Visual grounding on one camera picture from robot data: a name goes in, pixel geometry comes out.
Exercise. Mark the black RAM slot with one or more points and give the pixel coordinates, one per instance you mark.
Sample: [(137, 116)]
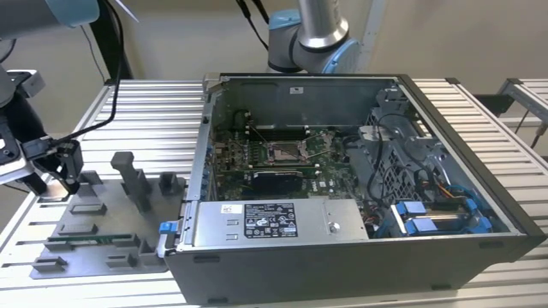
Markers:
[(277, 136), (277, 129)]

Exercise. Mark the green RAM stick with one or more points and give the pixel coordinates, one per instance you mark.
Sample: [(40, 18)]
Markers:
[(89, 238)]

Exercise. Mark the grey metal drive cage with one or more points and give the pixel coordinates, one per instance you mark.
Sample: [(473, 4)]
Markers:
[(397, 167)]

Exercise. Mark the aluminium frame table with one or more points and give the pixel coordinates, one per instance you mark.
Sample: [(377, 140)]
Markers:
[(524, 91)]

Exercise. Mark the black graphics card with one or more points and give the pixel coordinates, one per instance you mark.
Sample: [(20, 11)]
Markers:
[(276, 184)]

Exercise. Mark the blue case latch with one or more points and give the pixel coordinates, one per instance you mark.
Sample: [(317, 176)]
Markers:
[(166, 227)]

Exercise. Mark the black upright post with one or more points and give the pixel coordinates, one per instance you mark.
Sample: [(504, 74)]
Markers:
[(109, 57)]

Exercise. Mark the black open PC case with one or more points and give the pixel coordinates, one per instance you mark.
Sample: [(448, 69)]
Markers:
[(298, 276)]

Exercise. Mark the grey parts rack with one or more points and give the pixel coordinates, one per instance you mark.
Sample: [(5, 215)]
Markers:
[(114, 253)]

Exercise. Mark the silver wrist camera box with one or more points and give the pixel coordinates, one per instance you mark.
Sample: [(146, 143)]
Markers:
[(12, 171)]

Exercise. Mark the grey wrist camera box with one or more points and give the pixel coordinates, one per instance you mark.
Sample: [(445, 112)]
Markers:
[(29, 84)]

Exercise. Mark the silver power supply unit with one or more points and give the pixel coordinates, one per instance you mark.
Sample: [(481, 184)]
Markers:
[(308, 224)]

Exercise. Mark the silver square CPU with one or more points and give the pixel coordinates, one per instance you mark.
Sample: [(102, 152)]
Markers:
[(54, 190)]

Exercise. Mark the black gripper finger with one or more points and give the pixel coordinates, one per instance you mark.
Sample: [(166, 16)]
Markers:
[(74, 160), (49, 167)]

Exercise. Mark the CPU socket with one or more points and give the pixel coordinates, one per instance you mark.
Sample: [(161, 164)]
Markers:
[(284, 155)]

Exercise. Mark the green motherboard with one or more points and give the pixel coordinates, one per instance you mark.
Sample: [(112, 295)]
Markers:
[(326, 160)]

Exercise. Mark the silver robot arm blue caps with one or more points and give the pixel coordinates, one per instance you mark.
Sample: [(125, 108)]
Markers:
[(318, 25)]

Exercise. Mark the blue disk carrier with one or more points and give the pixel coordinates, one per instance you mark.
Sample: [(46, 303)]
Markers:
[(409, 207), (421, 226)]

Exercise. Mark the black box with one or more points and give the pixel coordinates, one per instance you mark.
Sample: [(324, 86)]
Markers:
[(492, 104)]

